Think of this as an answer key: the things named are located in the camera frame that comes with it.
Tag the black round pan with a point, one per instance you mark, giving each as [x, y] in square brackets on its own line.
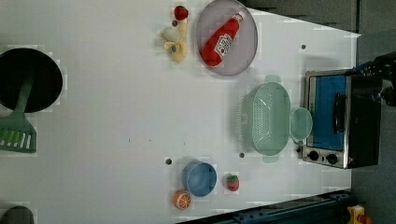
[16, 65]

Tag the mint green plastic cup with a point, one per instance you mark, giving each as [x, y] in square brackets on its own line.
[301, 125]

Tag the grey object bottom left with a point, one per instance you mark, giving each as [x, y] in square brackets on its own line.
[17, 215]

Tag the red plush ketchup bottle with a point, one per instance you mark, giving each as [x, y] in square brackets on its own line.
[219, 44]

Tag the silver black toaster oven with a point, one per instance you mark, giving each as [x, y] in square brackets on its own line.
[346, 113]

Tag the blue plastic bowl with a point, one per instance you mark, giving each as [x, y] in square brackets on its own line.
[199, 178]

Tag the yellow peeled toy banana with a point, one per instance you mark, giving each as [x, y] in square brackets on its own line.
[176, 41]

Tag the orange slice toy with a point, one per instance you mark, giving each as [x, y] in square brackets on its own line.
[182, 199]

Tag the red toy strawberry bottom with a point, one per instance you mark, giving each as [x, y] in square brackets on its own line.
[232, 182]

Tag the green slotted spatula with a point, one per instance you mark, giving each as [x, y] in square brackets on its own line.
[17, 133]

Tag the mint green plastic strainer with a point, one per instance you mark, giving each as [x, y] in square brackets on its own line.
[265, 119]

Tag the yellow orange object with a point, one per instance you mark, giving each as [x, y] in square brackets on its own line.
[358, 216]

